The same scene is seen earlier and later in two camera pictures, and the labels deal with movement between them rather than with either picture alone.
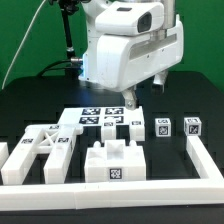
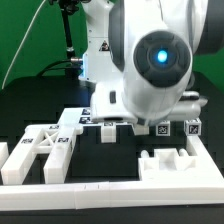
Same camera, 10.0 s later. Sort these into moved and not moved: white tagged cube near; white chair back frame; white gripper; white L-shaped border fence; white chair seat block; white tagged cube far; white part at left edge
Moved: white gripper; white chair seat block
Not moved: white part at left edge; white tagged cube near; white chair back frame; white L-shaped border fence; white tagged cube far
